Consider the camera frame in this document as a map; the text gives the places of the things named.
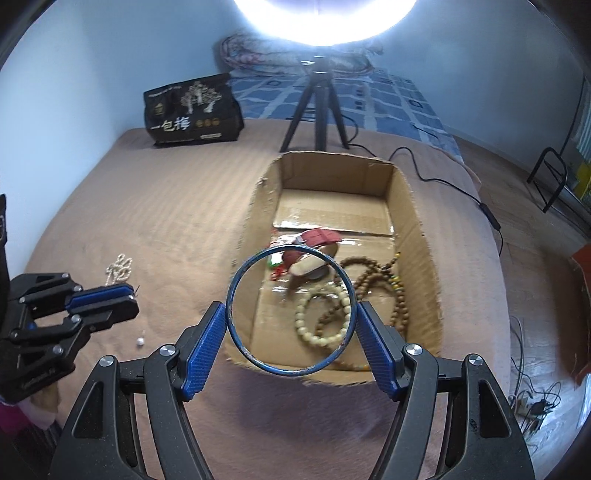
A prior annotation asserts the pink cloth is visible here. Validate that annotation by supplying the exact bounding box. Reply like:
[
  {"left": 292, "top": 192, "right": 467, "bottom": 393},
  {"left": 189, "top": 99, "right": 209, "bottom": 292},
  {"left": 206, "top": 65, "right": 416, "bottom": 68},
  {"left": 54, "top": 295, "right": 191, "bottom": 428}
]
[{"left": 0, "top": 401, "right": 61, "bottom": 462}]

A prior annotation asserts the brown leather watch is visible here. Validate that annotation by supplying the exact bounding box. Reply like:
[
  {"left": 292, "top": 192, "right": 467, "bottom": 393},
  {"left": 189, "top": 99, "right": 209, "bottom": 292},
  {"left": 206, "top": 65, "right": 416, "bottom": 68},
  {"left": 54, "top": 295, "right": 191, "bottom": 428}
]
[{"left": 281, "top": 228, "right": 342, "bottom": 281}]

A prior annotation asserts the beige blanket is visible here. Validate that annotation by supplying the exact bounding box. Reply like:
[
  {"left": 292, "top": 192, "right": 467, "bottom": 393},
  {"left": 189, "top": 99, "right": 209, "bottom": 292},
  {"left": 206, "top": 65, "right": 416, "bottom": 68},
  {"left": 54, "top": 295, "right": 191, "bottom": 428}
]
[{"left": 9, "top": 117, "right": 511, "bottom": 480}]

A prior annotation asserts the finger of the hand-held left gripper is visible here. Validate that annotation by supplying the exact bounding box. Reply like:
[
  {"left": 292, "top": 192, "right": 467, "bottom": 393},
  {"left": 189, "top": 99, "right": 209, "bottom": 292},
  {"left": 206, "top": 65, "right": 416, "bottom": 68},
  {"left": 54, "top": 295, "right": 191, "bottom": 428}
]
[
  {"left": 8, "top": 272, "right": 134, "bottom": 319},
  {"left": 9, "top": 299, "right": 140, "bottom": 356}
]

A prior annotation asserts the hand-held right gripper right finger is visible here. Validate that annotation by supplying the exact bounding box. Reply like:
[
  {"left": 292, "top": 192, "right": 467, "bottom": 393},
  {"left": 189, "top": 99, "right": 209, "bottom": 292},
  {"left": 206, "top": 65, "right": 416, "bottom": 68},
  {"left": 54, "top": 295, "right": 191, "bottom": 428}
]
[{"left": 355, "top": 301, "right": 536, "bottom": 480}]

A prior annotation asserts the orange cloth-covered cabinet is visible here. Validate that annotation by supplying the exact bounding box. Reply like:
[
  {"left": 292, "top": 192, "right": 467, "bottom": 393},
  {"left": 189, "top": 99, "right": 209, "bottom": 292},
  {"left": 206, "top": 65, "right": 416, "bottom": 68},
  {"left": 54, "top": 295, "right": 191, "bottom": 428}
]
[{"left": 570, "top": 247, "right": 591, "bottom": 384}]

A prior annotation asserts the black tripod with ring light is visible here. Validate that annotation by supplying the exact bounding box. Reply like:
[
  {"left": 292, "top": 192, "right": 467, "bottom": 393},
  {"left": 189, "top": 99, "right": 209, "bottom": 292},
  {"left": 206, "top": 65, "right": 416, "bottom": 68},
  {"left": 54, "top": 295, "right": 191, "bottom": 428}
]
[{"left": 228, "top": 65, "right": 462, "bottom": 162}]

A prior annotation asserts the folded floral quilt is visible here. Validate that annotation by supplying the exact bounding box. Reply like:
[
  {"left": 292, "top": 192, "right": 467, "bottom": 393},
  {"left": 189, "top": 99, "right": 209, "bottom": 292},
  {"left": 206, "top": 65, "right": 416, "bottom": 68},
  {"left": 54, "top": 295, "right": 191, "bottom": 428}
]
[{"left": 219, "top": 30, "right": 384, "bottom": 75}]

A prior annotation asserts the black snack bag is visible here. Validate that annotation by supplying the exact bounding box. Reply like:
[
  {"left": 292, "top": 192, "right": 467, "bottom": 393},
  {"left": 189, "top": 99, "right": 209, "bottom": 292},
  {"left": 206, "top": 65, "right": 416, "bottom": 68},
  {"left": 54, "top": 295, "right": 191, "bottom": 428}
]
[{"left": 143, "top": 73, "right": 245, "bottom": 147}]

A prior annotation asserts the dark thin bangle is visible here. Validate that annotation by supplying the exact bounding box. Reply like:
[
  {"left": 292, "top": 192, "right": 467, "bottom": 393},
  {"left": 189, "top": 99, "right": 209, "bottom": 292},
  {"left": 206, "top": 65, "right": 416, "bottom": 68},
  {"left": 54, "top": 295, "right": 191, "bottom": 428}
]
[{"left": 226, "top": 246, "right": 358, "bottom": 377}]

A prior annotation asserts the cardboard box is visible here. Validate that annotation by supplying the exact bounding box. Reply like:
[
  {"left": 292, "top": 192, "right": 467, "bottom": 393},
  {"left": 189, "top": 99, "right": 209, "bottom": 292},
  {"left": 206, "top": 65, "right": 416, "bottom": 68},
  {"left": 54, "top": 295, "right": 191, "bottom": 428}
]
[{"left": 222, "top": 151, "right": 445, "bottom": 386}]

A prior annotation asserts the white bead necklace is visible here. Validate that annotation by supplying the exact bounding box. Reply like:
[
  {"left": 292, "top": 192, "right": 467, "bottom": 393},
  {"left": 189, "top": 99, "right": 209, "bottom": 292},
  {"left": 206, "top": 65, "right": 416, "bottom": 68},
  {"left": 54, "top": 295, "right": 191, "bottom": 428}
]
[{"left": 105, "top": 253, "right": 139, "bottom": 294}]

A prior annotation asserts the white ring light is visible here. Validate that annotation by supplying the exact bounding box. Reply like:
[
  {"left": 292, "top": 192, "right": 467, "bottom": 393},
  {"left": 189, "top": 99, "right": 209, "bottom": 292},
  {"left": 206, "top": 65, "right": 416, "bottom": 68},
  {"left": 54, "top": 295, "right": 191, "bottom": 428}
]
[{"left": 231, "top": 0, "right": 416, "bottom": 47}]

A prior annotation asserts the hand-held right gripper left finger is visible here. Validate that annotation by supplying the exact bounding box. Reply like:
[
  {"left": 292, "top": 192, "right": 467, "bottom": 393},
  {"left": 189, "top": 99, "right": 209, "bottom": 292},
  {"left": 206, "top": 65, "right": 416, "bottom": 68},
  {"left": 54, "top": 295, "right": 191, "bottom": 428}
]
[{"left": 48, "top": 301, "right": 229, "bottom": 480}]

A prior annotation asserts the cream bead bracelet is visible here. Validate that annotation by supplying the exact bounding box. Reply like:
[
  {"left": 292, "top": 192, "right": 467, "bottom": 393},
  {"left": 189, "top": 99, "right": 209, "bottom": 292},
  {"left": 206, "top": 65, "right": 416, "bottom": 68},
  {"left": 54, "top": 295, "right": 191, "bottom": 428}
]
[{"left": 294, "top": 282, "right": 358, "bottom": 352}]

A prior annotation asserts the green pendant with red cord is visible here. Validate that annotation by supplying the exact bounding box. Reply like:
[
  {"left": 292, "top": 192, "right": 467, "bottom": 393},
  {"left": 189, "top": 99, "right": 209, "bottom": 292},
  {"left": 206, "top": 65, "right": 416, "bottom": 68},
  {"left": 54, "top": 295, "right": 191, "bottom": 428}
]
[{"left": 267, "top": 237, "right": 296, "bottom": 283}]

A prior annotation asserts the black clothes rack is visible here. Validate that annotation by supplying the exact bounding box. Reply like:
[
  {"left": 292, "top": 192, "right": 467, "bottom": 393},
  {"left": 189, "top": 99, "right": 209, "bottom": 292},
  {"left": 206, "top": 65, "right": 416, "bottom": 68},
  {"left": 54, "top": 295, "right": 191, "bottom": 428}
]
[{"left": 527, "top": 148, "right": 570, "bottom": 213}]

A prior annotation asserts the yellow box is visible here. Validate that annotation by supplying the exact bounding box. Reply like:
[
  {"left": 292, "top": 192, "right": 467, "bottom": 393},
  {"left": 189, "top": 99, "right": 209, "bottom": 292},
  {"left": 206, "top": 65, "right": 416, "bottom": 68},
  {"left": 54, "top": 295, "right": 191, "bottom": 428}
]
[{"left": 570, "top": 159, "right": 591, "bottom": 197}]

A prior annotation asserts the black power cable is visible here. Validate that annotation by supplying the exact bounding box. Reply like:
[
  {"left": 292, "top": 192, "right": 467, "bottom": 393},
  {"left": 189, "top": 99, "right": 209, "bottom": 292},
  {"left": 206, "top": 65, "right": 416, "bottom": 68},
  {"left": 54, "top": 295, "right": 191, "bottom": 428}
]
[{"left": 344, "top": 117, "right": 504, "bottom": 254}]

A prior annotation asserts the tangle of floor cables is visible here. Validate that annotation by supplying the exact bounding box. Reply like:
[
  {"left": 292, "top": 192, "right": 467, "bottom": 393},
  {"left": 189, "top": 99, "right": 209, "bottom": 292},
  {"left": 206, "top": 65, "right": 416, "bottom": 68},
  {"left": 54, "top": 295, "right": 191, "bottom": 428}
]
[{"left": 508, "top": 318, "right": 578, "bottom": 435}]

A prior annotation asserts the brown wooden bead necklace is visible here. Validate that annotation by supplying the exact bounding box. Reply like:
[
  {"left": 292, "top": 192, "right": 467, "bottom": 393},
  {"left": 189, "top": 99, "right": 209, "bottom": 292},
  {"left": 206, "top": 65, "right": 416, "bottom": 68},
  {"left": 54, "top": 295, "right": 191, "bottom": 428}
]
[{"left": 315, "top": 251, "right": 407, "bottom": 370}]

